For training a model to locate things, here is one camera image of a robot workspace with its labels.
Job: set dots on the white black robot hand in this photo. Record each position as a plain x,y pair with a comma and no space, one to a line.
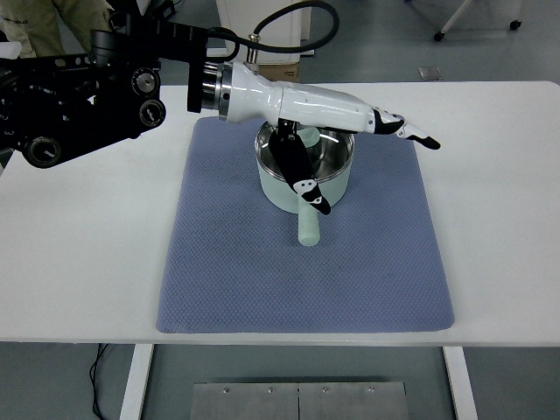
306,105

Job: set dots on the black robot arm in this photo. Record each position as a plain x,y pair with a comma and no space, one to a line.
87,100

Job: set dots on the cardboard box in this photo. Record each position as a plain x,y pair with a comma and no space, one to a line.
284,72

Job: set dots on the white stand base foot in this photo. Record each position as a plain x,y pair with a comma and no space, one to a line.
310,51

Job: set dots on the glass lid with green knob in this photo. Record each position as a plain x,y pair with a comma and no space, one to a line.
332,153

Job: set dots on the white cabinet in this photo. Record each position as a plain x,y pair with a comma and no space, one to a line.
284,28

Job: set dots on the grey floor socket plate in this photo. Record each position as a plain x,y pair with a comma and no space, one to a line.
429,72

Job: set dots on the blue textured mat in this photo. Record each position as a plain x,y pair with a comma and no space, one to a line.
306,284

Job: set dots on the person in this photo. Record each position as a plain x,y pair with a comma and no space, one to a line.
39,26

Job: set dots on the grey metal plate with screws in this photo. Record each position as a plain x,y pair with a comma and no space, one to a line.
262,402

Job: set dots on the white table leg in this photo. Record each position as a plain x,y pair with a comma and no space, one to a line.
135,385
459,385

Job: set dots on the white frame with casters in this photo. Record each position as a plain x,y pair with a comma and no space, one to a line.
452,16

